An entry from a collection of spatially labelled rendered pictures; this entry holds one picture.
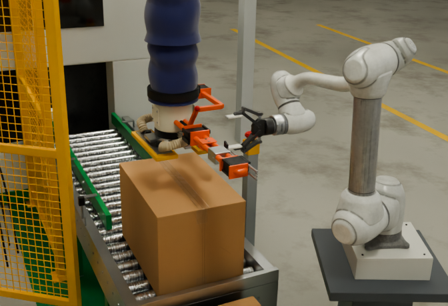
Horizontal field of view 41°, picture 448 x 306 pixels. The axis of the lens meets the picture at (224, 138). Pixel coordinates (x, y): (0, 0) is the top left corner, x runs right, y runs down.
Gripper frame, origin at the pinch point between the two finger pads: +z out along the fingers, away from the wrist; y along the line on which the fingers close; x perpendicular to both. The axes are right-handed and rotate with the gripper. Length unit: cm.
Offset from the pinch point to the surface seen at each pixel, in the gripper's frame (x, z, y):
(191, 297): -12, 23, 67
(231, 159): -33.1, 14.9, -2.8
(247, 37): 268, -150, 20
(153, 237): 2, 34, 42
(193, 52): 16.6, 8.7, -31.2
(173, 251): -4, 27, 48
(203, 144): -12.6, 17.1, -1.9
